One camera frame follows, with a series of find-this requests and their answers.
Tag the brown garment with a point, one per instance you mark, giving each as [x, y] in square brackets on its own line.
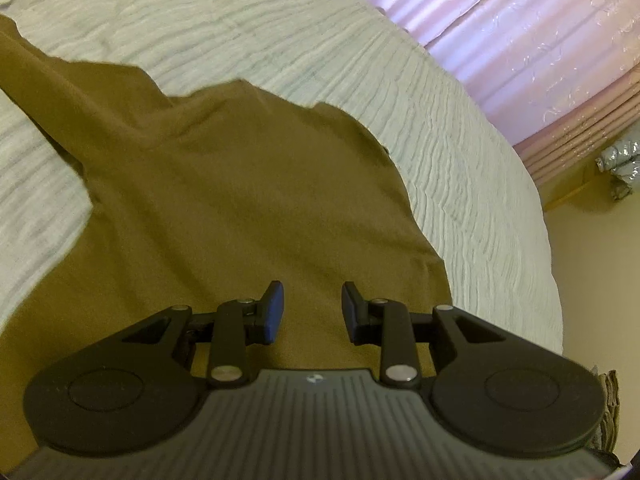
[225, 185]

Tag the white striped bed blanket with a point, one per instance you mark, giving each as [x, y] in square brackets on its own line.
[300, 35]

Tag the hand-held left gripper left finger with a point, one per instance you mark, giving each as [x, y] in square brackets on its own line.
[274, 311]

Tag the sheer pink curtain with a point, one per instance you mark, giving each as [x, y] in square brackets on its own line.
[500, 20]

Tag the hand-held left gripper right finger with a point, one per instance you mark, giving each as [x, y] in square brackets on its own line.
[348, 311]

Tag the stack of folded clothes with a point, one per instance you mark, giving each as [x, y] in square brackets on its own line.
[611, 405]

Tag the pink pleated curtain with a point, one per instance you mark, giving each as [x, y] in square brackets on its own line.
[575, 135]

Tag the silver foil duct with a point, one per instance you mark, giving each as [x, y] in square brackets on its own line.
[622, 165]

